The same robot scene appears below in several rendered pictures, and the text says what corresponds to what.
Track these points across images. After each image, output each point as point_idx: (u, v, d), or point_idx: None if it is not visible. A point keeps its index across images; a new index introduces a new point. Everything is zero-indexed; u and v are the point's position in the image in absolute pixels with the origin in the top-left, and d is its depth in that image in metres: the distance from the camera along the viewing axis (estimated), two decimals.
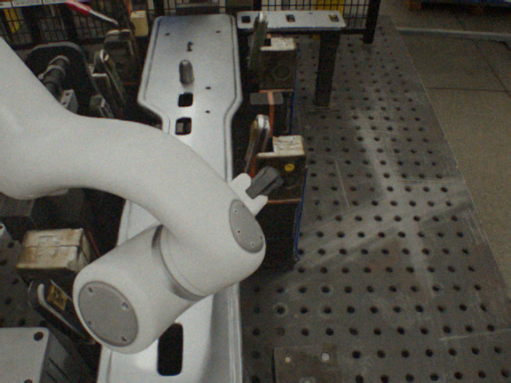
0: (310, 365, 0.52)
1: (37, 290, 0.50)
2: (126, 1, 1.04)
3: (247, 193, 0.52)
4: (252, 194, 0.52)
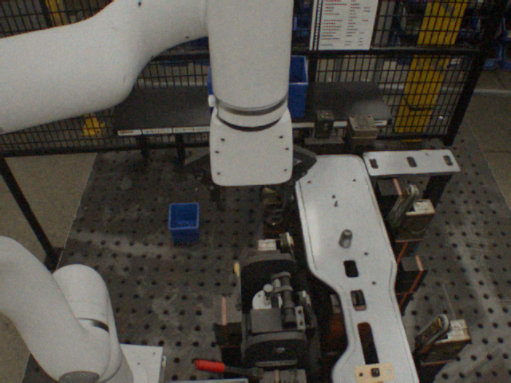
0: None
1: None
2: None
3: (210, 150, 0.56)
4: (208, 148, 0.56)
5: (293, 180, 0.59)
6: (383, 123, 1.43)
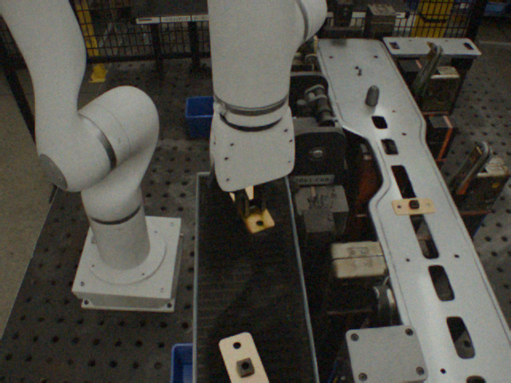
0: None
1: (386, 294, 0.61)
2: None
3: (217, 163, 0.55)
4: (215, 163, 0.56)
5: (271, 183, 0.60)
6: (401, 15, 1.39)
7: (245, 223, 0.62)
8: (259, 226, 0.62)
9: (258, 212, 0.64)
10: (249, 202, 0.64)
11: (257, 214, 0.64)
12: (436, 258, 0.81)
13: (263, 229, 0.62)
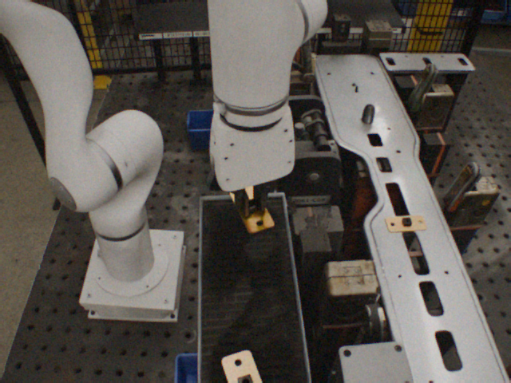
0: None
1: (378, 312, 0.65)
2: (300, 45, 1.20)
3: (217, 163, 0.55)
4: (215, 162, 0.56)
5: (271, 183, 0.60)
6: (398, 30, 1.43)
7: (245, 223, 0.62)
8: (259, 226, 0.62)
9: (258, 212, 0.64)
10: (249, 202, 0.64)
11: (257, 214, 0.64)
12: (427, 274, 0.85)
13: (263, 229, 0.62)
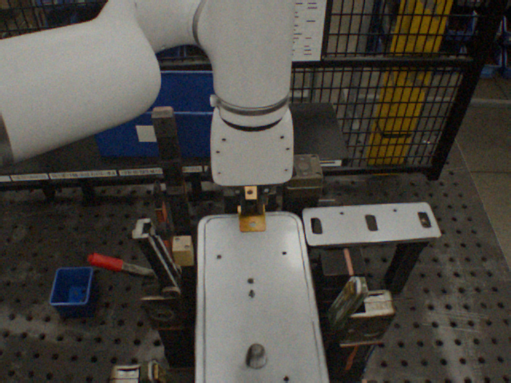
0: None
1: None
2: None
3: None
4: None
5: (271, 188, 0.60)
6: (336, 163, 1.04)
7: (239, 221, 0.63)
8: (251, 227, 0.62)
9: (255, 214, 0.64)
10: (250, 202, 0.64)
11: (254, 215, 0.63)
12: None
13: (253, 230, 0.62)
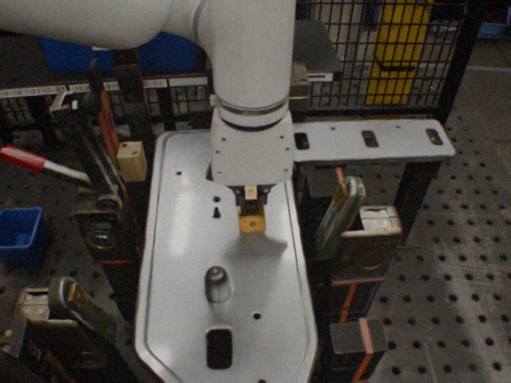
0: None
1: None
2: (108, 129, 0.63)
3: None
4: None
5: (271, 188, 0.60)
6: (326, 76, 0.87)
7: (239, 221, 0.63)
8: (251, 227, 0.62)
9: (255, 214, 0.64)
10: (250, 202, 0.64)
11: (254, 215, 0.63)
12: None
13: (253, 230, 0.62)
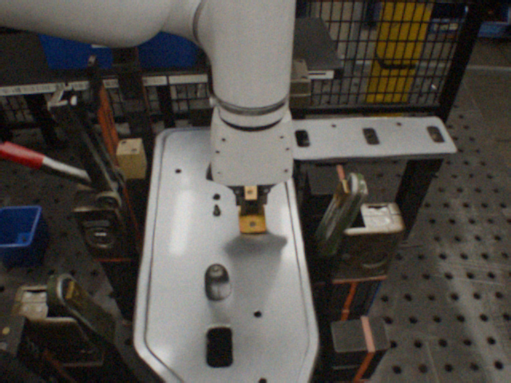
0: None
1: None
2: (108, 126, 0.63)
3: None
4: None
5: (270, 188, 0.60)
6: (327, 74, 0.86)
7: (239, 221, 0.63)
8: (251, 227, 0.62)
9: (255, 214, 0.64)
10: (250, 202, 0.64)
11: (254, 215, 0.63)
12: None
13: (253, 230, 0.62)
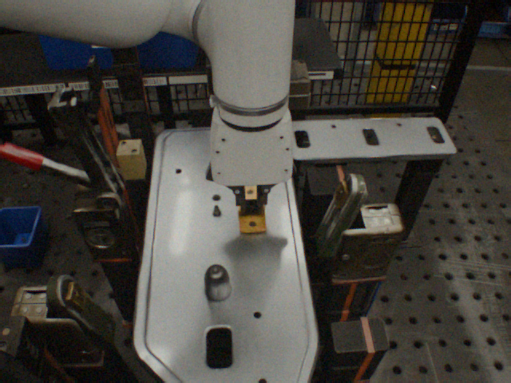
0: None
1: None
2: (108, 127, 0.63)
3: None
4: None
5: (270, 188, 0.60)
6: (327, 75, 0.86)
7: (239, 221, 0.63)
8: (251, 227, 0.62)
9: (255, 214, 0.64)
10: (250, 202, 0.64)
11: (254, 215, 0.63)
12: None
13: (253, 230, 0.62)
